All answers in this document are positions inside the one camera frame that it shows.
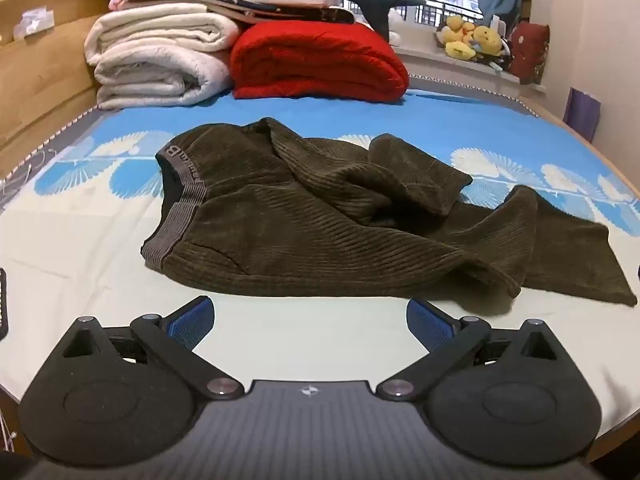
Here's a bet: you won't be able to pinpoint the white folded quilt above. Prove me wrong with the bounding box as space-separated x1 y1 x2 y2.
94 42 235 111

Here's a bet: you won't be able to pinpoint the cream folded blanket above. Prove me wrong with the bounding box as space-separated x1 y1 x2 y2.
83 2 242 67

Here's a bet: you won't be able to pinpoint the white window sill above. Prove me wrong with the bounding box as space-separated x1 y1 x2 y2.
389 42 547 97

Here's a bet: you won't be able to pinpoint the dark red dotted cushion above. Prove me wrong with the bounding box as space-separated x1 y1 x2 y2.
507 21 551 85

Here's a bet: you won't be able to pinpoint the clear plastic bag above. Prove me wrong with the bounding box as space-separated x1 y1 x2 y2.
12 7 57 42

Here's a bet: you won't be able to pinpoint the wooden bed frame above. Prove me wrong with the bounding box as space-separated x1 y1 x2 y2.
0 0 640 466

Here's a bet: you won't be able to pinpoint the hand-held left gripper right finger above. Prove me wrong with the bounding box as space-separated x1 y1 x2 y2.
375 298 572 402

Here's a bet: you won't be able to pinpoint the purple bag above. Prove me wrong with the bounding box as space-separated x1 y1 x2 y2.
562 87 602 144

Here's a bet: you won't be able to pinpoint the red folded blanket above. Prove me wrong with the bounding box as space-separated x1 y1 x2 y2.
230 22 411 104

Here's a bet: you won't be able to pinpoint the black ribbed object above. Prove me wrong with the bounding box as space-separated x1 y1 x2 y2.
0 268 10 339

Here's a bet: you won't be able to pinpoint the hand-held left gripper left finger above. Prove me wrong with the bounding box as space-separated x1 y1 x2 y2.
62 296 246 402

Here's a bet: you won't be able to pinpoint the blue white printed bed sheet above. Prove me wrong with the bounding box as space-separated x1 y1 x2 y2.
0 87 640 461

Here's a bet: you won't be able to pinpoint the dark patterned folded cloth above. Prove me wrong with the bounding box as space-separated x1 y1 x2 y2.
125 0 357 27

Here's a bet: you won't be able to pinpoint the dark olive corduroy pants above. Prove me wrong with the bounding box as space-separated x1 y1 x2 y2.
140 116 639 317

